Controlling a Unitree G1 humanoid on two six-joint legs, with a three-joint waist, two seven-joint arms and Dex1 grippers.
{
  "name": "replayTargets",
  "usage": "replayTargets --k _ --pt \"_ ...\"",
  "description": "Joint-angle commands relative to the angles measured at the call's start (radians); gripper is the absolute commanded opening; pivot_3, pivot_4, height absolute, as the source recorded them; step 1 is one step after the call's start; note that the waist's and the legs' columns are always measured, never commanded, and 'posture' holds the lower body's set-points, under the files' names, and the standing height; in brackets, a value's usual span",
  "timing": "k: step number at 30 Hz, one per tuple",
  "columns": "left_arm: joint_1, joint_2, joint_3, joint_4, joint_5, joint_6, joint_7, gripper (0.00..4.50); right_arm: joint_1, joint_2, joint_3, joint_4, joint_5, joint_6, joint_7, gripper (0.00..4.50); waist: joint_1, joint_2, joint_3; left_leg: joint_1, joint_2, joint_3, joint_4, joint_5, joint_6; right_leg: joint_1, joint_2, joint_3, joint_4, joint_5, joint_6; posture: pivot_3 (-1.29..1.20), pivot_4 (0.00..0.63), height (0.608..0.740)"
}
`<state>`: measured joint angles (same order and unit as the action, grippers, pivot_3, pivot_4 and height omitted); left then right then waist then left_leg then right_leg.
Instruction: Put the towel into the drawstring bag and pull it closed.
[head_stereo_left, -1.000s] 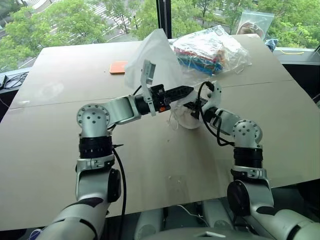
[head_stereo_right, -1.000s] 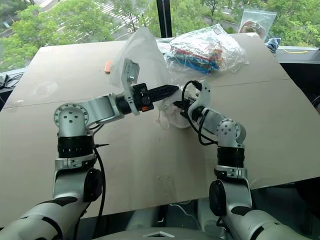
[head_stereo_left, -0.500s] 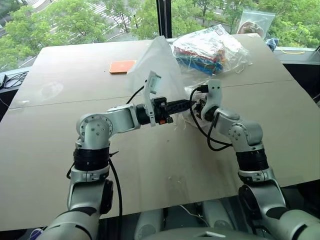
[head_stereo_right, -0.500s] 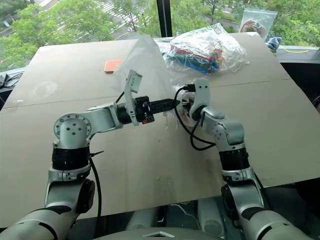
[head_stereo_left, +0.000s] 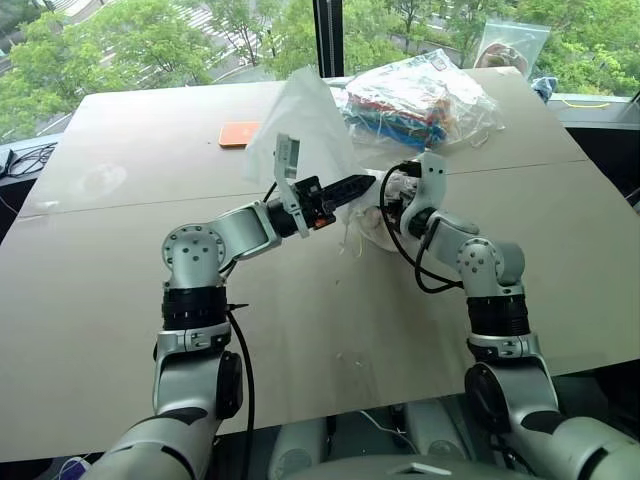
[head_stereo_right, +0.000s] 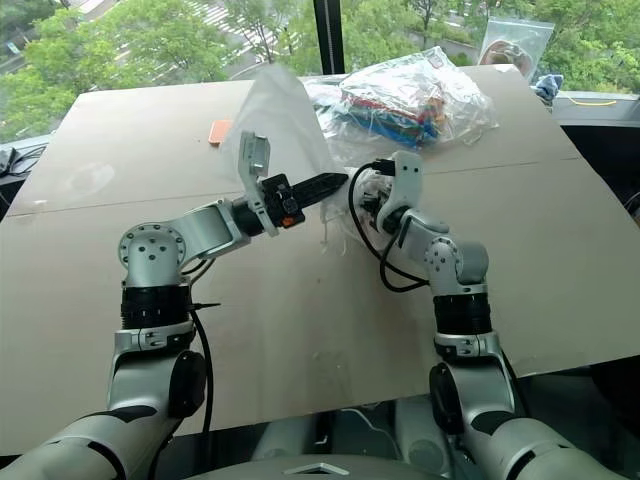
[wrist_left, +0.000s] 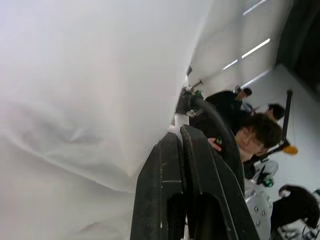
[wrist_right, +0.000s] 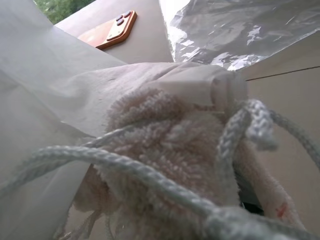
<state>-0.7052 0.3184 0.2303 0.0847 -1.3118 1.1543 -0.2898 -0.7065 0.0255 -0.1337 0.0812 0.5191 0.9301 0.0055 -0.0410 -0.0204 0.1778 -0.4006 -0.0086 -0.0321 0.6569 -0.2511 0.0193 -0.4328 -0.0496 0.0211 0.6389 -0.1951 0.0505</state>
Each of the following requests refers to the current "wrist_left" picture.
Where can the yellow orange object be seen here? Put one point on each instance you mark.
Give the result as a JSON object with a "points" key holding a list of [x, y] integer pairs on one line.
{"points": [[291, 149]]}

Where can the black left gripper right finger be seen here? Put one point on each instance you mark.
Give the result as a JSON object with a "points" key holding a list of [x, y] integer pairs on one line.
{"points": [[212, 190]]}

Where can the white cloth sheet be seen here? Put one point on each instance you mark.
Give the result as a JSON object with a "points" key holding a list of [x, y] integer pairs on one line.
{"points": [[75, 100]]}

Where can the person with glasses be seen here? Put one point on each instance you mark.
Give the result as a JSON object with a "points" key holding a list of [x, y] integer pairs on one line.
{"points": [[260, 135]]}

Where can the person in black jacket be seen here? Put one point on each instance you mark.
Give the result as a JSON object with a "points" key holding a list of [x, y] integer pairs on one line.
{"points": [[225, 105]]}

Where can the person with short dark hair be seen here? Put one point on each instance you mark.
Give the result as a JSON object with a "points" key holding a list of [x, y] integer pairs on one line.
{"points": [[276, 111]]}

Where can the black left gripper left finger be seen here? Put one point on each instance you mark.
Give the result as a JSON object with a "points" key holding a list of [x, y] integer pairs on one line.
{"points": [[157, 200]]}

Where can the silver robot body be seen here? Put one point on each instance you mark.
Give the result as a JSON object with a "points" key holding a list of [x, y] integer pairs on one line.
{"points": [[260, 212]]}

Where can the black tripod pole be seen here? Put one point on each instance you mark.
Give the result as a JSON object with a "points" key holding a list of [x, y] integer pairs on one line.
{"points": [[287, 112]]}

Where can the white robot with green connector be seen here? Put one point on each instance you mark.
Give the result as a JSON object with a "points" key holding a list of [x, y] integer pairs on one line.
{"points": [[266, 172]]}

